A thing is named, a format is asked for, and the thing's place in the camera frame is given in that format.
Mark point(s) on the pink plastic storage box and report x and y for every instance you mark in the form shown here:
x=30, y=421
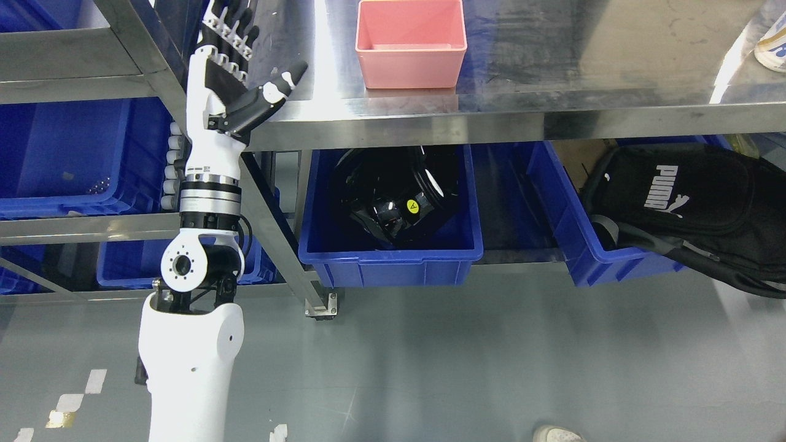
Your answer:
x=410, y=44

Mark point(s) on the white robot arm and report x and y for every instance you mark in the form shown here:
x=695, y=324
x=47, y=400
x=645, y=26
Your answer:
x=191, y=329

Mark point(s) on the large blue shelf bin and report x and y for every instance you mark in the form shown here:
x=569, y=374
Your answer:
x=101, y=157

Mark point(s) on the lower blue shelf bin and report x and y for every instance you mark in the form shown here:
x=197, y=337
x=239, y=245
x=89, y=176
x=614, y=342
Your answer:
x=135, y=264

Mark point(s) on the black glossy helmet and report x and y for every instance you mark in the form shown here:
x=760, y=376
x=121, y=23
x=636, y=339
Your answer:
x=398, y=196

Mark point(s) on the blue bin with helmet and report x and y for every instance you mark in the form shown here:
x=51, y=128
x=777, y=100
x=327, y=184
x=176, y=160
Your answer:
x=344, y=256

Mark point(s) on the blue bin with bag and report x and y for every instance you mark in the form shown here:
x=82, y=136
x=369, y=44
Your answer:
x=587, y=261

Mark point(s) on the white shoe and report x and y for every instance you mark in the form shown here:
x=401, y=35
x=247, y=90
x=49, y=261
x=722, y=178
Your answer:
x=554, y=433

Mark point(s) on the black Puma bag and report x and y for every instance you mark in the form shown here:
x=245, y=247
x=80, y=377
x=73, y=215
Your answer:
x=704, y=206

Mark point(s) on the white bottle object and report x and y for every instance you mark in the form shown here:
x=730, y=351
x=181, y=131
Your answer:
x=770, y=49

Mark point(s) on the steel table frame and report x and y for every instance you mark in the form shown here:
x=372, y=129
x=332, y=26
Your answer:
x=534, y=70

